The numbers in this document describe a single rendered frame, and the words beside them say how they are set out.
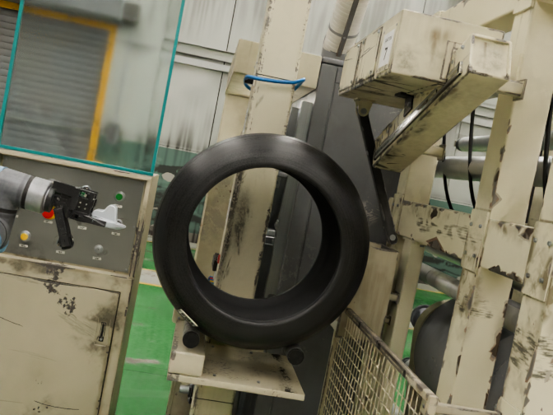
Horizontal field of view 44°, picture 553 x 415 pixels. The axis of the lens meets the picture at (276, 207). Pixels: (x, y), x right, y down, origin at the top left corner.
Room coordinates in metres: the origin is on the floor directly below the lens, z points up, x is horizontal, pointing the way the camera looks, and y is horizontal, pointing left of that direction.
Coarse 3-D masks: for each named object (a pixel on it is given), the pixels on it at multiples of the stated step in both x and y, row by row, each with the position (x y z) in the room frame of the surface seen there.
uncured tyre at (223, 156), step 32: (192, 160) 1.79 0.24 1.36; (224, 160) 1.74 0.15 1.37; (256, 160) 1.75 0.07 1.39; (288, 160) 1.76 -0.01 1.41; (320, 160) 1.79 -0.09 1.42; (192, 192) 1.73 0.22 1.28; (320, 192) 2.05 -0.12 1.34; (352, 192) 1.81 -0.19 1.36; (160, 224) 1.75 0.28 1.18; (352, 224) 1.78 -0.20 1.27; (160, 256) 1.75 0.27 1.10; (192, 256) 2.01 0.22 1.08; (320, 256) 2.06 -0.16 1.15; (352, 256) 1.79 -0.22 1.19; (192, 288) 1.74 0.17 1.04; (320, 288) 2.04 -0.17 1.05; (352, 288) 1.81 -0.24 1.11; (224, 320) 1.75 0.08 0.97; (256, 320) 1.78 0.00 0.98; (288, 320) 1.76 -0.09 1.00; (320, 320) 1.78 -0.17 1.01
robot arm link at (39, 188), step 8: (32, 184) 1.77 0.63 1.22; (40, 184) 1.77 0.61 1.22; (48, 184) 1.78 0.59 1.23; (32, 192) 1.76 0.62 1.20; (40, 192) 1.76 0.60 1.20; (48, 192) 1.78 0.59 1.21; (32, 200) 1.76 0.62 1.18; (40, 200) 1.76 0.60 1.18; (32, 208) 1.78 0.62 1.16; (40, 208) 1.77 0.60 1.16
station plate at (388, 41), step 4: (392, 32) 1.60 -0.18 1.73; (384, 36) 1.67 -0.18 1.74; (388, 36) 1.63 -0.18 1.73; (392, 36) 1.59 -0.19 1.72; (384, 40) 1.66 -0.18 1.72; (388, 40) 1.62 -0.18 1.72; (392, 40) 1.59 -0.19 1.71; (384, 44) 1.65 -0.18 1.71; (388, 44) 1.61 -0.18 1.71; (384, 48) 1.64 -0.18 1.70; (388, 48) 1.60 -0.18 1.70; (384, 52) 1.64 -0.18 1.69; (388, 52) 1.59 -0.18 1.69; (380, 56) 1.67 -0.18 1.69; (384, 56) 1.63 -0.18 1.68; (388, 56) 1.59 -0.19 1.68; (380, 60) 1.66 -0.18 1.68; (384, 60) 1.62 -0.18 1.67; (380, 64) 1.65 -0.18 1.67; (384, 64) 1.61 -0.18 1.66
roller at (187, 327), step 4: (184, 320) 1.94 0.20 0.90; (184, 324) 1.88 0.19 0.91; (188, 324) 1.84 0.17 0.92; (184, 328) 1.84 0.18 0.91; (188, 328) 1.81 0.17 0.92; (192, 328) 1.81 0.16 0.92; (184, 332) 1.79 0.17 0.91; (188, 332) 1.77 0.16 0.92; (192, 332) 1.77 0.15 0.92; (196, 332) 1.78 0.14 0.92; (184, 336) 1.77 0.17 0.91; (188, 336) 1.77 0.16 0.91; (192, 336) 1.77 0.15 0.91; (196, 336) 1.77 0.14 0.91; (184, 340) 1.76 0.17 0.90; (188, 340) 1.77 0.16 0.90; (192, 340) 1.77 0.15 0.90; (196, 340) 1.77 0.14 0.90; (184, 344) 1.77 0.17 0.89; (188, 344) 1.77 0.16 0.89; (192, 344) 1.77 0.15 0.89; (196, 344) 1.77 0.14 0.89
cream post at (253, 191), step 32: (288, 0) 2.15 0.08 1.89; (288, 32) 2.15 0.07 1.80; (256, 64) 2.20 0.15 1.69; (288, 64) 2.15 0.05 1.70; (256, 96) 2.14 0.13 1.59; (288, 96) 2.16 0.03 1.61; (256, 128) 2.15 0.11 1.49; (256, 192) 2.15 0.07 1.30; (256, 224) 2.15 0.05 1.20; (224, 256) 2.14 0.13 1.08; (256, 256) 2.15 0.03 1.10; (224, 288) 2.15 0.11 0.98
